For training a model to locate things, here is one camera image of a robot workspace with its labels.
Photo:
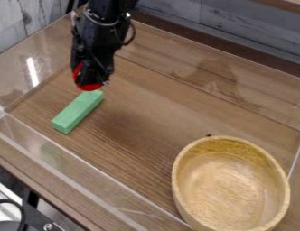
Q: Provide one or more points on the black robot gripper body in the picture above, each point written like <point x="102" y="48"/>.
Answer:
<point x="96" y="39"/>

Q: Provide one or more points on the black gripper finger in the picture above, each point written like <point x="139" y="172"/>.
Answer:
<point x="78" y="54"/>
<point x="99" y="69"/>

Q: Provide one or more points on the red toy strawberry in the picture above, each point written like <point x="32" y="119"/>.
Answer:
<point x="86" y="78"/>

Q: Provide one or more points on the wooden oval bowl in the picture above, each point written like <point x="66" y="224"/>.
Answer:
<point x="229" y="186"/>

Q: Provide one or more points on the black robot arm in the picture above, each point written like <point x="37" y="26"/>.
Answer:
<point x="108" y="9"/>

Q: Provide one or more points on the green rectangular block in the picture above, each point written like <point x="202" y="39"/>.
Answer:
<point x="76" y="110"/>

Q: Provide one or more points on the clear acrylic tray enclosure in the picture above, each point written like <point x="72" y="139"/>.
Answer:
<point x="175" y="92"/>

